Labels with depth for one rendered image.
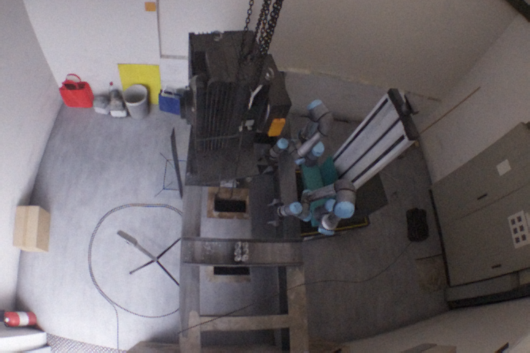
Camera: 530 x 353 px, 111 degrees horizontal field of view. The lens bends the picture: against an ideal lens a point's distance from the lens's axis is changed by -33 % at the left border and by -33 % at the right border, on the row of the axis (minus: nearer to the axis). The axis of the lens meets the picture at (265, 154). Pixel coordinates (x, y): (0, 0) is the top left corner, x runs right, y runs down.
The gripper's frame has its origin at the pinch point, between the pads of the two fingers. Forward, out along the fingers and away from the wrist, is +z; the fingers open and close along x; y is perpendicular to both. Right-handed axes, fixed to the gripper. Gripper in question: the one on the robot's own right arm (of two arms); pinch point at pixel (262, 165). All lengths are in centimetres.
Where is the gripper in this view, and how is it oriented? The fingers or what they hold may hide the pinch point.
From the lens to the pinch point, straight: 221.8
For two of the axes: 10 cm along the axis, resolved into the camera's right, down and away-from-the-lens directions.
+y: 7.9, 1.0, 6.1
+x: -3.0, -8.0, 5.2
